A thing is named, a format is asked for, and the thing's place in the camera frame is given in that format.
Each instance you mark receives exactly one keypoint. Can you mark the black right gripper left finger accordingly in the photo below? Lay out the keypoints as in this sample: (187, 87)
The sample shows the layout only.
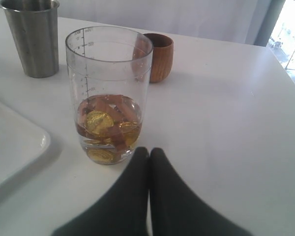
(122, 210)

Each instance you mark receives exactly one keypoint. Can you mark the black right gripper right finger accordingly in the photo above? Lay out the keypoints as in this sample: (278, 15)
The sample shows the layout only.
(176, 210)

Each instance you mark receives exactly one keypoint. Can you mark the chocolate pieces and gold coins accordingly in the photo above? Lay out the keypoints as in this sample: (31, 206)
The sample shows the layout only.
(109, 126)

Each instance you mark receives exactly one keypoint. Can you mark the brown wooden cup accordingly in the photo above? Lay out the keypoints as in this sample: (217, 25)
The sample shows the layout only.
(163, 54)

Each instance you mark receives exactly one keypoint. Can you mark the stainless steel cup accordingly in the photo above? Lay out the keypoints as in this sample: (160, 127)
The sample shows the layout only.
(34, 28)

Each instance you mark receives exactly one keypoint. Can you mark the clear shaker cup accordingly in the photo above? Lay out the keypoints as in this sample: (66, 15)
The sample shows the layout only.
(99, 62)

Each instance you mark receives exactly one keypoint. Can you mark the white plastic tray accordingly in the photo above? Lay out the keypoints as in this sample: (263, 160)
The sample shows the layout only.
(22, 143)

